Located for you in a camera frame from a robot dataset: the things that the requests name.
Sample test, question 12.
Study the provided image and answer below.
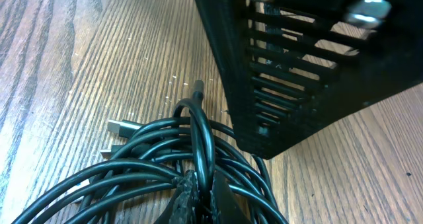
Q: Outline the black cable bundle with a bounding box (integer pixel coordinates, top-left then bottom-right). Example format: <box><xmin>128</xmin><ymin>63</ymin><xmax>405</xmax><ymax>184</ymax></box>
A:
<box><xmin>11</xmin><ymin>79</ymin><xmax>290</xmax><ymax>224</ymax></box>

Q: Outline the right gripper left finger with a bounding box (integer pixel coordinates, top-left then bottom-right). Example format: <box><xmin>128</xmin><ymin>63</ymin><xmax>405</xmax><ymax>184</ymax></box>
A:
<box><xmin>155</xmin><ymin>170</ymin><xmax>198</xmax><ymax>224</ymax></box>

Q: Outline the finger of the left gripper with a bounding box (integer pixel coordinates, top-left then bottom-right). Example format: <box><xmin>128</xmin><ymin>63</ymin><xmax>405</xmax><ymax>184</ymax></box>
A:
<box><xmin>195</xmin><ymin>0</ymin><xmax>422</xmax><ymax>159</ymax></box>

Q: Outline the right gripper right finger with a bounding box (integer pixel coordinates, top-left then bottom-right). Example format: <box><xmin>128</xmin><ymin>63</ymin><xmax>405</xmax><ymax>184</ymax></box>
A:
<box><xmin>210</xmin><ymin>172</ymin><xmax>250</xmax><ymax>224</ymax></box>

